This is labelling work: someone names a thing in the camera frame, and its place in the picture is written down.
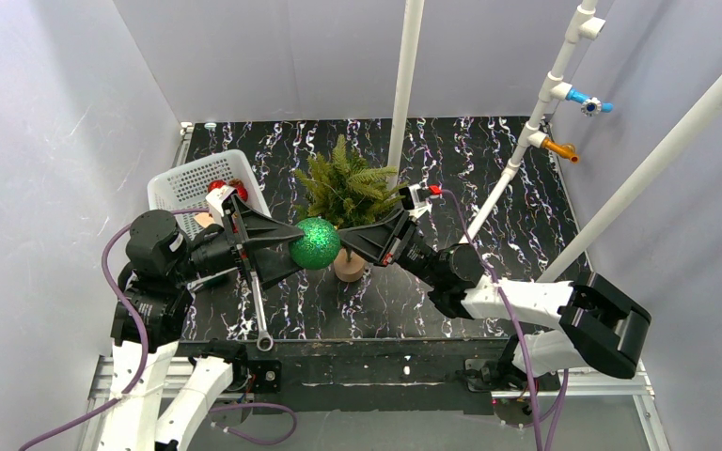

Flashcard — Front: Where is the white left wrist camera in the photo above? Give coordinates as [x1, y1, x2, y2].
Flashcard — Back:
[205, 185, 236, 226]

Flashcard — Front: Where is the small green christmas tree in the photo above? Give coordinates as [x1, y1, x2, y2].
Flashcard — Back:
[294, 136, 402, 283]

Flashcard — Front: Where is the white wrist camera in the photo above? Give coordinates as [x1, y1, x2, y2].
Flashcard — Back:
[205, 185, 236, 226]
[399, 184, 442, 221]

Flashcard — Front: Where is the white plastic basket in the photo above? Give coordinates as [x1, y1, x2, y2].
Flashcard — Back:
[147, 149, 271, 216]

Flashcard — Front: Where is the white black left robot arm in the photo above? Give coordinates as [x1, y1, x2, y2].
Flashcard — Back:
[98, 200, 304, 450]

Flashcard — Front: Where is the green glitter bauble ornament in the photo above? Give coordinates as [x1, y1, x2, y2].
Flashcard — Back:
[289, 217, 341, 271]

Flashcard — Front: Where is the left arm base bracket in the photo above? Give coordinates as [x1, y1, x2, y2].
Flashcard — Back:
[203, 339, 282, 407]

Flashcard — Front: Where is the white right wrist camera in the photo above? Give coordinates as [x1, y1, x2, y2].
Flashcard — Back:
[399, 184, 442, 221]

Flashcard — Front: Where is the white PVC pipe frame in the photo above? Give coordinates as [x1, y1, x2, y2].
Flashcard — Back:
[403, 1, 722, 278]

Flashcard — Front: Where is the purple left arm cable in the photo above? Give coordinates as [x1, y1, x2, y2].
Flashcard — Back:
[18, 210, 299, 451]

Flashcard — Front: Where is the orange brass tap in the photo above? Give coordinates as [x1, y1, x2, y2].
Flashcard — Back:
[541, 137, 579, 163]

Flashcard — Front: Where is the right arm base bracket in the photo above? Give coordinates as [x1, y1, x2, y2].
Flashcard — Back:
[456, 359, 533, 428]

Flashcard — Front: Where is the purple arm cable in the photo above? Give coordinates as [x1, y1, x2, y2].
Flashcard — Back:
[438, 188, 571, 451]
[18, 210, 299, 451]

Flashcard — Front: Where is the silver combination wrench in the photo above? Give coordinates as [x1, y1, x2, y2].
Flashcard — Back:
[250, 272, 275, 352]

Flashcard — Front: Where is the blue tap valve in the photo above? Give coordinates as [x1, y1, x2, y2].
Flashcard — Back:
[565, 88, 614, 117]

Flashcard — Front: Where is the red bauble ornament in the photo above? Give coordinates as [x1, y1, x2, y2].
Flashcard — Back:
[228, 179, 249, 202]
[208, 179, 228, 194]

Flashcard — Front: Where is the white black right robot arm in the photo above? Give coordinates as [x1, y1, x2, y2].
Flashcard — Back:
[338, 210, 651, 380]

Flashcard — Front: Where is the black front mounting rail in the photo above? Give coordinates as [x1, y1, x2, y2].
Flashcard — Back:
[174, 337, 527, 416]

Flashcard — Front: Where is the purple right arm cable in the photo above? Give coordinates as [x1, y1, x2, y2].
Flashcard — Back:
[438, 188, 571, 451]

